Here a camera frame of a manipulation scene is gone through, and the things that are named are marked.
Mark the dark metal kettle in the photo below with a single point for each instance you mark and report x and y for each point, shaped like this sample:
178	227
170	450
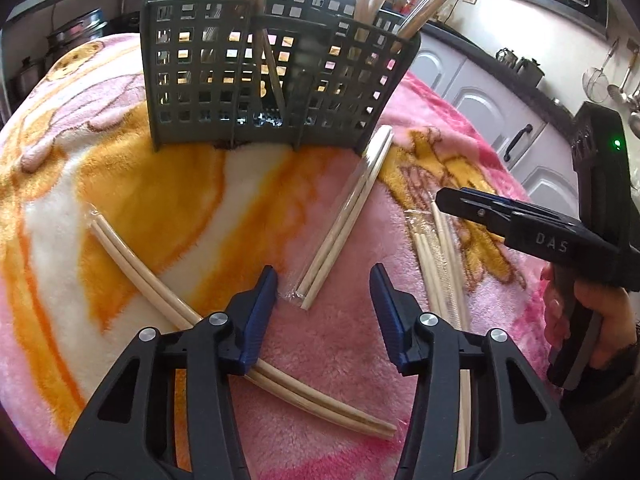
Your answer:
530	71
506	57

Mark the small steel pot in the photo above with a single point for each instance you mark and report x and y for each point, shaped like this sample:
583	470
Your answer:
27	77

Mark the grey plastic cutlery basket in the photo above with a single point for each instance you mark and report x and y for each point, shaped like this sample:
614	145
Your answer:
200	85

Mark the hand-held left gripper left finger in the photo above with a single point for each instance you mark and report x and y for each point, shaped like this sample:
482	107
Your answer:
257	310

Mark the stacked stainless steel pots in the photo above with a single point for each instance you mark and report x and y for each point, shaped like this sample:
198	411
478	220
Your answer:
75	35

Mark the hanging metal ladle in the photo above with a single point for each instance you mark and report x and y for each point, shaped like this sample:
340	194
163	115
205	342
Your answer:
616	92

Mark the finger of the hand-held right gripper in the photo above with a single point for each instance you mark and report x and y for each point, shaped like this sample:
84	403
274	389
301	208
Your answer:
470	215
487	199

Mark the pink printed blanket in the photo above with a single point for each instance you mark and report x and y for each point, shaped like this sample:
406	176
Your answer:
150	200

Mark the metal mesh strainer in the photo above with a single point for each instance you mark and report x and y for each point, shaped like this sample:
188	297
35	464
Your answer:
595	82

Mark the black kitchen countertop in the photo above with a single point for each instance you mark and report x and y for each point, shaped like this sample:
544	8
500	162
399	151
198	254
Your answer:
475	52

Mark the person's right hand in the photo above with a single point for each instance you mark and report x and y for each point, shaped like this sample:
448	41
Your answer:
615	320

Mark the white kitchen cabinets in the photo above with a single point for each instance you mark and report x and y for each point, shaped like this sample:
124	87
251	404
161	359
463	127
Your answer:
480	100

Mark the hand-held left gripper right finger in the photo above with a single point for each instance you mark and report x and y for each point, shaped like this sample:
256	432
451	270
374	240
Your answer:
390	320

